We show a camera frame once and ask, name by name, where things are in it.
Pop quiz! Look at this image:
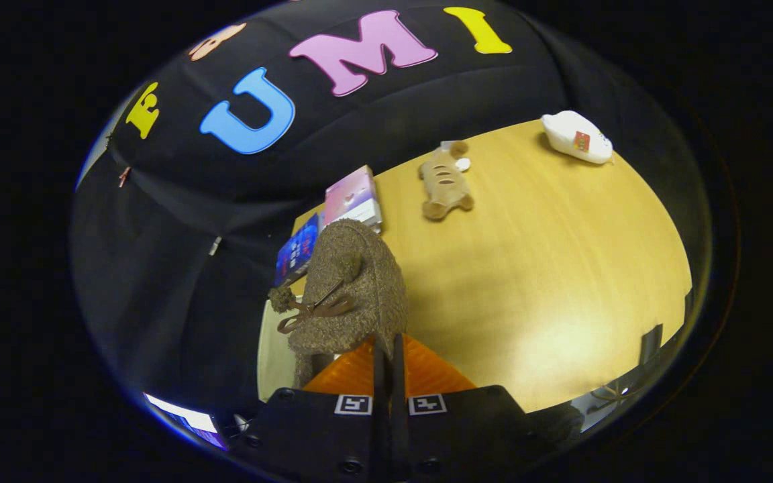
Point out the white pouch red label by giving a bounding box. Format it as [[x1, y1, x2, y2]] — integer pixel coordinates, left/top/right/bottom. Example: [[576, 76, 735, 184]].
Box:
[[541, 110, 614, 165]]

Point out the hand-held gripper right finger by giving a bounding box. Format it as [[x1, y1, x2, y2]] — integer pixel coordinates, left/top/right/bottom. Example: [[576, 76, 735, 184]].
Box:
[[391, 333, 583, 483]]

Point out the open laptop computer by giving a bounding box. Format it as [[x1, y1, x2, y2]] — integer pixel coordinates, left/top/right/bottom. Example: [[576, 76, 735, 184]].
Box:
[[144, 392, 229, 450]]

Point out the dark blue book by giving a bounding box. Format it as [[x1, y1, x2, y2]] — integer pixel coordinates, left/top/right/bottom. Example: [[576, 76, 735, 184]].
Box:
[[274, 212, 321, 288]]

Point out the brown fuzzy slipper shoe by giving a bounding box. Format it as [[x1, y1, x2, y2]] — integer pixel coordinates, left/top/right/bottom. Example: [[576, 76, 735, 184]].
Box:
[[267, 218, 409, 390]]

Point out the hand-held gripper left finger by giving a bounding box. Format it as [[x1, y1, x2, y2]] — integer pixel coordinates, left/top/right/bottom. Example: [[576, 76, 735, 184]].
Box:
[[244, 335, 392, 483]]

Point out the pink cover book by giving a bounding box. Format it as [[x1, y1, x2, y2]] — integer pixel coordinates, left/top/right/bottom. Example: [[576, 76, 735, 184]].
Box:
[[323, 165, 383, 232]]

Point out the tan plush toy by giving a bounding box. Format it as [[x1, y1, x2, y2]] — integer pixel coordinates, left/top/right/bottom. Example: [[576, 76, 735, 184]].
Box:
[[418, 140, 475, 221]]

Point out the black chair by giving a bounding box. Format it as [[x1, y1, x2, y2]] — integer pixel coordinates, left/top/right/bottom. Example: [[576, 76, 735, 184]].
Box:
[[588, 324, 664, 407]]

